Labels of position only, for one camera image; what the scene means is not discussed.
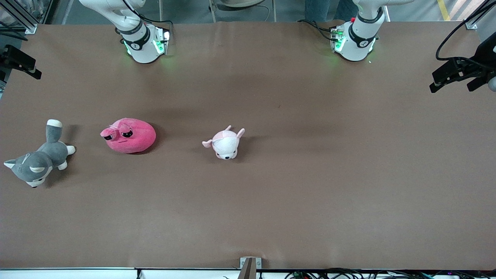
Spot hot pink round plush toy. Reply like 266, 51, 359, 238
100, 118, 157, 154

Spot grey white plush husky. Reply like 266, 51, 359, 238
3, 119, 76, 188

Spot person legs in jeans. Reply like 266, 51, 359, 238
304, 0, 359, 22

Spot light pink plush puppy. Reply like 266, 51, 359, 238
202, 125, 245, 160

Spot white stool with metal legs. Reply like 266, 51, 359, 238
209, 0, 277, 23

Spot paper table cover sheet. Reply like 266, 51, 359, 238
0, 21, 496, 270

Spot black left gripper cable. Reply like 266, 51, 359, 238
436, 2, 496, 61

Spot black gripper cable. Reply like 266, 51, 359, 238
436, 2, 496, 61
0, 21, 28, 41

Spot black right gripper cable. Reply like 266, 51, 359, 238
0, 21, 28, 41

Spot aluminium frame profile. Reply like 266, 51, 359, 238
0, 0, 38, 34
464, 0, 496, 30

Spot black left arm base cable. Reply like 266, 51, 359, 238
298, 19, 334, 41

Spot white table edge rail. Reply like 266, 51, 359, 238
0, 267, 496, 279

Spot tangled black cable bundle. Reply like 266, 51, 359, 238
285, 267, 496, 279

